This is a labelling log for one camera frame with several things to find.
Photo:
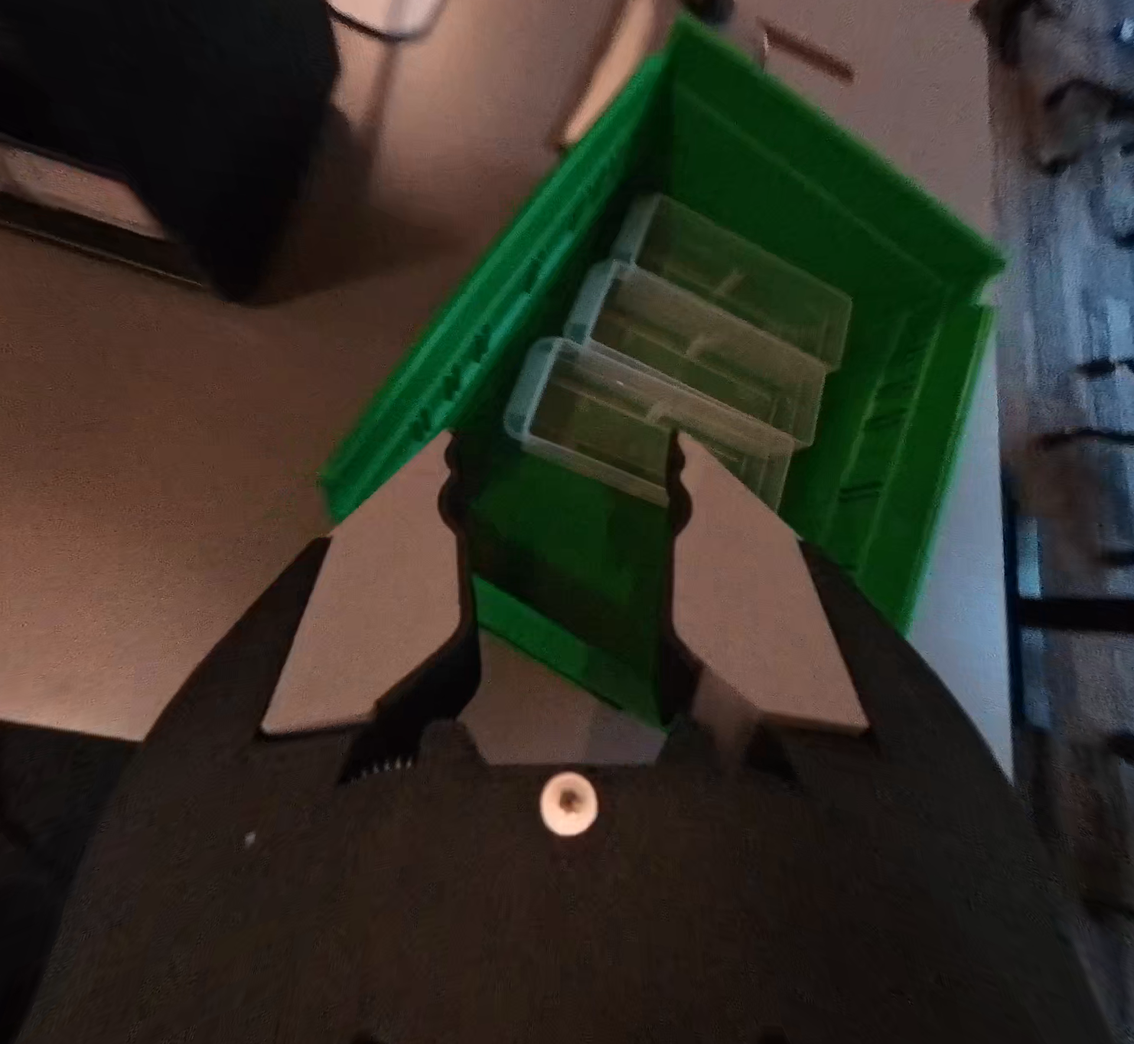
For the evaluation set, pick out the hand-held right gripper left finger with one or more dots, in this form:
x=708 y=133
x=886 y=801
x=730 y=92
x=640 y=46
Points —
x=372 y=619

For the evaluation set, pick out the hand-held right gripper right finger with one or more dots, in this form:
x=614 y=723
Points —
x=762 y=619

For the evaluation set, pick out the clear plastic drawer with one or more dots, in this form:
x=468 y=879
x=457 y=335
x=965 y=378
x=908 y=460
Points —
x=602 y=424
x=709 y=353
x=753 y=282

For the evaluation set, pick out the green plastic bin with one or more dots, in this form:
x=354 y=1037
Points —
x=797 y=167

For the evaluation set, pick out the black drawer cabinet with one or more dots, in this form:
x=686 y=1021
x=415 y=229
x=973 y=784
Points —
x=177 y=43

